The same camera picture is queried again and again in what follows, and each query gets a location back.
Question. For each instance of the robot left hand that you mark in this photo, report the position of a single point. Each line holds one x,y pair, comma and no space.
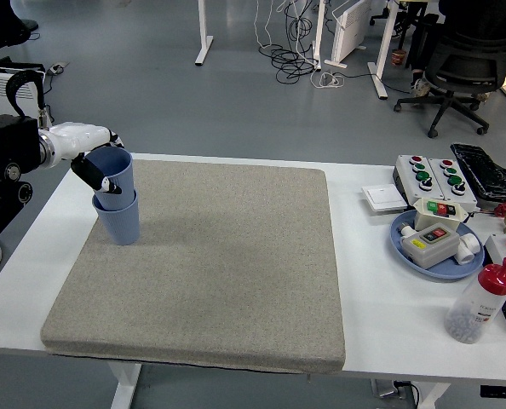
78,136

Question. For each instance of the blue ribbed plastic cup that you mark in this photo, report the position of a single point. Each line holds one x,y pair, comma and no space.
121,226
116,170

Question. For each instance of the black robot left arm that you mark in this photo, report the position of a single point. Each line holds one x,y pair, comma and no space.
1,140

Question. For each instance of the red paper cup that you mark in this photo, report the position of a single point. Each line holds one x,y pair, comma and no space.
398,59

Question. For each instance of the grey power strip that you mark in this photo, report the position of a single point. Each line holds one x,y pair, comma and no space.
58,67

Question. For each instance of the white desk leg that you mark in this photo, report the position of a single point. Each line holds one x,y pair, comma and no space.
319,34
202,25
383,51

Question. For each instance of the grey-brown mat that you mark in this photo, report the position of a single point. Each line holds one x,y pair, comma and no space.
236,255

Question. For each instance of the white table leg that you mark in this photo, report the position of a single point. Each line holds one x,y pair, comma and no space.
125,387
434,398

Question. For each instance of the white panel heater narrow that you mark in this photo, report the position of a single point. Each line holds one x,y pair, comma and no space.
351,30

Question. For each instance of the white four-button control box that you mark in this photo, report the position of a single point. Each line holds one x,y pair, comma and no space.
453,181
419,172

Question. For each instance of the seated person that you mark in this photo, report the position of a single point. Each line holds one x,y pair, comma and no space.
423,47

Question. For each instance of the black mesh office chair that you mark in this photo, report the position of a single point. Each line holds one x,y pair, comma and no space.
461,64

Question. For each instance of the blue plate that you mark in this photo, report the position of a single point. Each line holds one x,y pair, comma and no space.
449,272

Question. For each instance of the white pipe fitting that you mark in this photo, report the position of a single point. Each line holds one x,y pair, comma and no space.
468,249

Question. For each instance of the black wrapped tray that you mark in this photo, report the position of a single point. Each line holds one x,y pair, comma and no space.
483,170

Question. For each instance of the clear bottle red cap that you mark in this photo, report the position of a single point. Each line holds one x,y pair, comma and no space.
470,311

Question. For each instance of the white box red mushroom button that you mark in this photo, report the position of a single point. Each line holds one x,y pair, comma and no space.
502,249

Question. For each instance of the black table control panel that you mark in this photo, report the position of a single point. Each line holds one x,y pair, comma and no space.
502,391

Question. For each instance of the white wall switch plate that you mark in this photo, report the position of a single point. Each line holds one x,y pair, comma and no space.
383,198

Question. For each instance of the white switch box coloured buttons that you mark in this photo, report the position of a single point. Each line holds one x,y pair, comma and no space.
438,213

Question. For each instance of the grey switch box red button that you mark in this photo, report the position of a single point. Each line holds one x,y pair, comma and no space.
432,251

